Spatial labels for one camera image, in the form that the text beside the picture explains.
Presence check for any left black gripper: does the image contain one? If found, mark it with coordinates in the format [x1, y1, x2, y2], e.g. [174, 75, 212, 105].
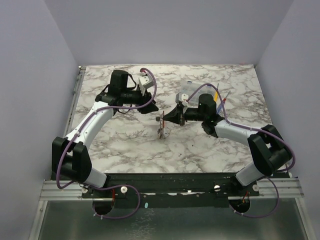
[121, 85, 159, 114]

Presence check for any metal key organizer red handle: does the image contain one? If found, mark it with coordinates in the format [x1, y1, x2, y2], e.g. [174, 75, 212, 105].
[155, 111, 168, 139]

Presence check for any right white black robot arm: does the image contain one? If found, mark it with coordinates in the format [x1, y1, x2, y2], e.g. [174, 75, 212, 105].
[163, 93, 292, 196]

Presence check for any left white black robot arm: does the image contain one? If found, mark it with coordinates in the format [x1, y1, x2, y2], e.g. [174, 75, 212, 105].
[51, 67, 158, 198]

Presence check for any clear plastic organizer box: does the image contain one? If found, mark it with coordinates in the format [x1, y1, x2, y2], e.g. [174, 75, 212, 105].
[180, 80, 217, 106]

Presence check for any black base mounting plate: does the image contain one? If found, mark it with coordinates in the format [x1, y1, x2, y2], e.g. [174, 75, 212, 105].
[80, 173, 259, 209]

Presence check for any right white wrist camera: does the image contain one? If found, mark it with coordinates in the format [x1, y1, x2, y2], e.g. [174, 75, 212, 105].
[175, 92, 189, 109]

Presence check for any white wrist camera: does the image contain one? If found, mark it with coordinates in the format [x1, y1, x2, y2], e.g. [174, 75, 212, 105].
[175, 92, 189, 109]
[137, 73, 154, 96]

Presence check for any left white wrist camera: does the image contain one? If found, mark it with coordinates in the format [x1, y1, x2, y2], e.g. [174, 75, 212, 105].
[137, 73, 154, 96]

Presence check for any yellow handled screwdriver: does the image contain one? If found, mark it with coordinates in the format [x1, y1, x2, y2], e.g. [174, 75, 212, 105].
[214, 83, 220, 102]

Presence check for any blue red handled screwdriver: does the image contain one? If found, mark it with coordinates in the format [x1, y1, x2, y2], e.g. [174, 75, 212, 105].
[216, 91, 231, 114]

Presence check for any aluminium left side rail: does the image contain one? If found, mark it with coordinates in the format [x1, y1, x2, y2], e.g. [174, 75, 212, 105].
[65, 65, 87, 133]

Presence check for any aluminium rail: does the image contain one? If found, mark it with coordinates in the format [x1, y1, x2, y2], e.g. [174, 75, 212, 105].
[39, 178, 305, 201]
[65, 65, 87, 133]

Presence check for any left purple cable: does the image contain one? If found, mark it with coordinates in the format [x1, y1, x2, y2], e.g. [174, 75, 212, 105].
[56, 67, 158, 220]

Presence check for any purple cable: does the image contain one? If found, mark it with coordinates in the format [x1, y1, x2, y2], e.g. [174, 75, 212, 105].
[56, 67, 158, 220]
[184, 83, 297, 218]

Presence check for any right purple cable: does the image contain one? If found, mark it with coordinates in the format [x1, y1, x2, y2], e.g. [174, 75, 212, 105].
[184, 83, 297, 218]

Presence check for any aluminium front rail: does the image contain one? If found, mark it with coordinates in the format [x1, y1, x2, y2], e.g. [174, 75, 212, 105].
[39, 178, 305, 201]

